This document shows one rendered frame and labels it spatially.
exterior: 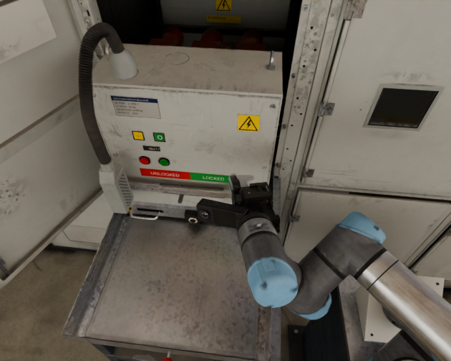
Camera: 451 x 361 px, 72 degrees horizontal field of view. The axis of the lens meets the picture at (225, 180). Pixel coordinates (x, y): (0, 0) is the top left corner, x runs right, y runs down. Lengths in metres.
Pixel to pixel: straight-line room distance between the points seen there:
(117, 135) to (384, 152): 0.90
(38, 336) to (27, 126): 1.33
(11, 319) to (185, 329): 1.40
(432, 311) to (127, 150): 0.80
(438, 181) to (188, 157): 0.95
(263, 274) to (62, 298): 1.74
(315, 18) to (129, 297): 0.96
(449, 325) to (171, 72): 0.75
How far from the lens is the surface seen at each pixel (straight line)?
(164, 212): 1.14
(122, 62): 0.84
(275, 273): 0.51
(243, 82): 0.80
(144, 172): 1.01
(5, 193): 1.11
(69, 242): 2.16
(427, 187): 1.43
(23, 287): 2.29
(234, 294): 1.03
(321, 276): 0.59
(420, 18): 1.00
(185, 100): 0.80
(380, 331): 1.16
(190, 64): 0.88
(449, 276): 2.14
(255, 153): 0.88
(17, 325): 2.20
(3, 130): 1.03
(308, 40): 0.97
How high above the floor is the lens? 1.80
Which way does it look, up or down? 48 degrees down
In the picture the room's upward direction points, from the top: straight up
